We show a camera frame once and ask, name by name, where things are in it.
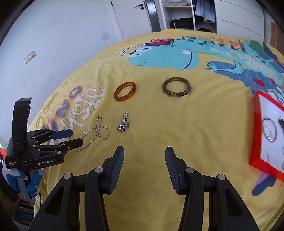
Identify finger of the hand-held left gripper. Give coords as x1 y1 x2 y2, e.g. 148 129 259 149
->
27 129 73 146
31 138 84 159

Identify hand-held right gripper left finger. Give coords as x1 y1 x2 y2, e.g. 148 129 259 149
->
28 146 125 231

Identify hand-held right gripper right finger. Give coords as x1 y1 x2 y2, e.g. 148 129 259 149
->
165 147 260 231

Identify rhinestone chain necklace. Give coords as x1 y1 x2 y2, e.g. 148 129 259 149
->
74 115 111 152

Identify red jewelry box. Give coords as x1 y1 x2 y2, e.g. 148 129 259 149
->
249 89 284 181

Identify thin silver bangle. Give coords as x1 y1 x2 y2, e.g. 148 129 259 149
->
262 117 278 142

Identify person's left hand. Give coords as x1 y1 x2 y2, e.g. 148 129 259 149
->
4 166 43 198

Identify silver metal pendant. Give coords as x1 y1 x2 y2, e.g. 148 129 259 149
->
118 112 130 133

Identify orange amber bangle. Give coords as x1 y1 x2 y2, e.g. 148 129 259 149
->
114 81 137 103

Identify dark olive bangle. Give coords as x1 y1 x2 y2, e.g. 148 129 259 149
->
162 77 192 98

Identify white door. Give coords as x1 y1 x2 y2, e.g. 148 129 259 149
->
110 0 156 41

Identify folded dark clothes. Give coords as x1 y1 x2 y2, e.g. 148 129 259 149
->
170 17 205 29

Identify hanging jackets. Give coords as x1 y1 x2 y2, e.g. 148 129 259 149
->
195 0 216 23

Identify white wardrobe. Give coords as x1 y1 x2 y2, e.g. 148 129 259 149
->
159 0 268 42

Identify folded beige clothes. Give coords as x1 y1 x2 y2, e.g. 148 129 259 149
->
165 0 190 7

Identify wooden panel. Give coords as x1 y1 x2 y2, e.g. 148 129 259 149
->
270 22 279 43

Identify wall light switch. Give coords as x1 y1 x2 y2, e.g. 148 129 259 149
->
24 51 36 64

